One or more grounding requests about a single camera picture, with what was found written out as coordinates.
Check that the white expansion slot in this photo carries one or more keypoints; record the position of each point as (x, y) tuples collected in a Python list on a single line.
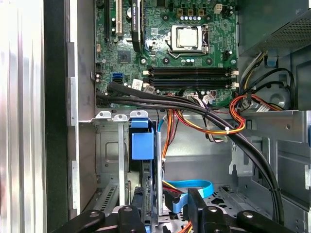
[(118, 17)]

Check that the black PC case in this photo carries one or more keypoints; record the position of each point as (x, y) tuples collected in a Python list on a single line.
[(56, 97)]

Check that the black expansion slot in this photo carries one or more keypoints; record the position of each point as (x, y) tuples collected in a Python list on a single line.
[(107, 19)]

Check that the black graphics card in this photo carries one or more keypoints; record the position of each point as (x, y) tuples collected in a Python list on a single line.
[(136, 24)]

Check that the metal optical drive cage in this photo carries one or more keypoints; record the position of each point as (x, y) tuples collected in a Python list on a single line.
[(267, 121)]

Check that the silver CPU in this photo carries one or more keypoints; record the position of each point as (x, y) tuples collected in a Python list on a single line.
[(187, 36)]

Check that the black RAM slot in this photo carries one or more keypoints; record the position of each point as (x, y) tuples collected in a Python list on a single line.
[(189, 82), (189, 71)]

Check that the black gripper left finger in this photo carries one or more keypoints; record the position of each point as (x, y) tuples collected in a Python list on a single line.
[(128, 218)]

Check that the grey power supply unit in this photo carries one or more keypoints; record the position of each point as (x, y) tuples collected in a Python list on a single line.
[(267, 24)]

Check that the hard disk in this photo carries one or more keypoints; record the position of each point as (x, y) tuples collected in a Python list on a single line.
[(142, 145)]

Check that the green motherboard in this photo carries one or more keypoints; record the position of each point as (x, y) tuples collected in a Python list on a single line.
[(218, 43)]

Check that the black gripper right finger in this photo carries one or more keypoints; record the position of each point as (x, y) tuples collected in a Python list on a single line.
[(201, 218)]

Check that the CPU socket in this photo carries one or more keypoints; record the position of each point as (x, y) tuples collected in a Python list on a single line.
[(205, 36)]

